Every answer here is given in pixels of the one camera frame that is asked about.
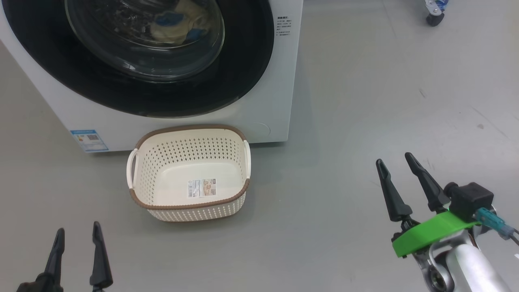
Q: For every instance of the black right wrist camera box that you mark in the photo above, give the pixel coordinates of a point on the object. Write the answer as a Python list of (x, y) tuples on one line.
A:
[(470, 198)]

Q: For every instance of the blue energy label sticker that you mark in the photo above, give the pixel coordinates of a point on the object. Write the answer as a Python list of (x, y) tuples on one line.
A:
[(90, 140)]

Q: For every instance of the white front-load washing machine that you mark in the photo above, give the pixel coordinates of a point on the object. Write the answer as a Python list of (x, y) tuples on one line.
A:
[(284, 81)]

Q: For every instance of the printed product label in basket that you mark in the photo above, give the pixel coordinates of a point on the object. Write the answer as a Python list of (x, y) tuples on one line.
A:
[(202, 188)]

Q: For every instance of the cream perforated basket brown rim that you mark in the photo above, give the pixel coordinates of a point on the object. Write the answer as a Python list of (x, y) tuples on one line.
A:
[(194, 213)]

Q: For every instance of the round black glass washer door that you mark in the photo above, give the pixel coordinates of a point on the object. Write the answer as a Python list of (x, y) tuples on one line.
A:
[(243, 61)]

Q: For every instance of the cream garment blue line print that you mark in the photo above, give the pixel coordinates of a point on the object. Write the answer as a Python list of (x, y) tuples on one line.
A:
[(198, 12)]

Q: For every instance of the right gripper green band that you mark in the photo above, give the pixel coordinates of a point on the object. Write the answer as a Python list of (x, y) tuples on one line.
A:
[(429, 235)]

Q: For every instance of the metal frame with caster wheel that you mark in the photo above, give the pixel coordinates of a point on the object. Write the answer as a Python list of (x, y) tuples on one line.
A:
[(434, 17)]

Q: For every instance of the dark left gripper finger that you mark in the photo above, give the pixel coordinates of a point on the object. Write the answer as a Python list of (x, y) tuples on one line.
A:
[(56, 259), (100, 263)]

